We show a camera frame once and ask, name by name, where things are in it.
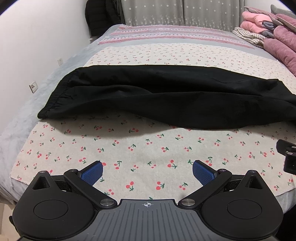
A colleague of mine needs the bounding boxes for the black pants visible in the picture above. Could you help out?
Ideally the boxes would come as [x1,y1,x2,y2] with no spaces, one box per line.
[38,65,295,130]

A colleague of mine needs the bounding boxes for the cherry print white blanket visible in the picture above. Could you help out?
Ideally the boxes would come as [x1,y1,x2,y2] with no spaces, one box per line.
[11,43,295,200]

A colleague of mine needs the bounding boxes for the pink folded quilt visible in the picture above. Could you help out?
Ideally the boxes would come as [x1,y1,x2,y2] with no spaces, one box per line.
[245,5,295,75]

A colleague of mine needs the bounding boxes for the striped folded garment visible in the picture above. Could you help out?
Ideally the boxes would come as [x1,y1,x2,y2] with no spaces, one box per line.
[232,27,266,49]

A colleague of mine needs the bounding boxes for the grey folded garment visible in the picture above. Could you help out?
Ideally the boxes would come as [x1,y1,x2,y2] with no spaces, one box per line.
[261,21,278,39]

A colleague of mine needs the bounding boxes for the pink folded garment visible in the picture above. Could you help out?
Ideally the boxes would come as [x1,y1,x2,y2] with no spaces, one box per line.
[240,11,272,34]

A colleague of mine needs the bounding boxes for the grey star print headboard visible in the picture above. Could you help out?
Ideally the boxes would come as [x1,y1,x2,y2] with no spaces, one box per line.
[120,0,245,32]

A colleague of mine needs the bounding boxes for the pink striped patterned cloth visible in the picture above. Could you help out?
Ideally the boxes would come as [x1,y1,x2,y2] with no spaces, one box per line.
[99,25,254,49]

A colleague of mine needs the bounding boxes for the black hanging jacket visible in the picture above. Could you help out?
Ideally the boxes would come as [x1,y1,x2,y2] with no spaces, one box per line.
[85,0,125,37]

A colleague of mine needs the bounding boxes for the white wall socket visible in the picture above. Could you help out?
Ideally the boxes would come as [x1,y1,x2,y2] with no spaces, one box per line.
[29,81,38,93]

